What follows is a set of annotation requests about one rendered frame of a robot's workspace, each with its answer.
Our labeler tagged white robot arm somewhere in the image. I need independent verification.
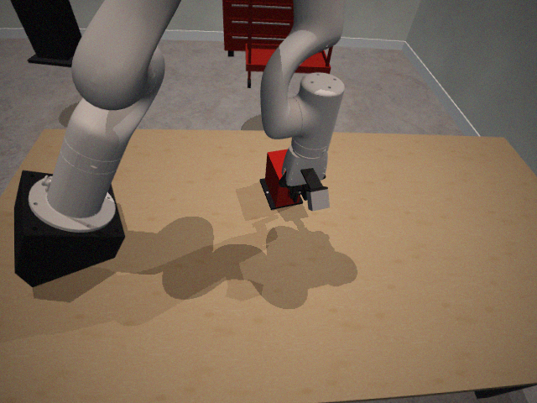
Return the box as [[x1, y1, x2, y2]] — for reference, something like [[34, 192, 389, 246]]
[[29, 0, 345, 233]]

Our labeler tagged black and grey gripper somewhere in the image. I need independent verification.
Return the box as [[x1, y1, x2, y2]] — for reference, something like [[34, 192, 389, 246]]
[[279, 145, 328, 203]]

